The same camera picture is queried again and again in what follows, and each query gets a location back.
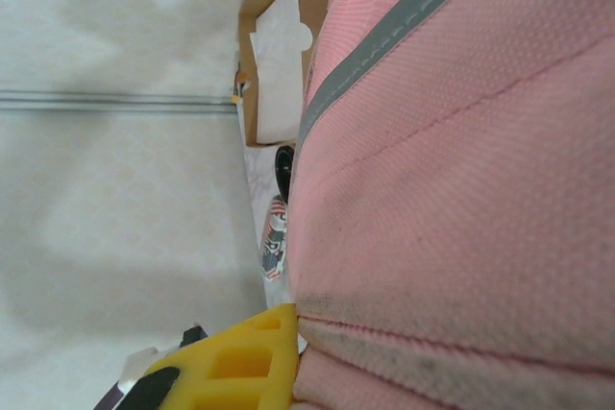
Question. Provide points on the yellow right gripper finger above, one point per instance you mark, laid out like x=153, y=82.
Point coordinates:
x=240, y=381

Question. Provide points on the pink backpack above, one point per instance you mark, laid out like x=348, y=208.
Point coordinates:
x=456, y=189

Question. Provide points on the black round plastic lid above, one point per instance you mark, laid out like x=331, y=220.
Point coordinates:
x=284, y=170

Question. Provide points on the white paper sheet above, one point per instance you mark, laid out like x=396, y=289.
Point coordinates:
x=281, y=74

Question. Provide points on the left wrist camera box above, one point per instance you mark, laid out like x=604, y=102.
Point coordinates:
x=139, y=364

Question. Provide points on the aluminium frame post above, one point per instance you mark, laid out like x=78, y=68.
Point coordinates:
x=120, y=103

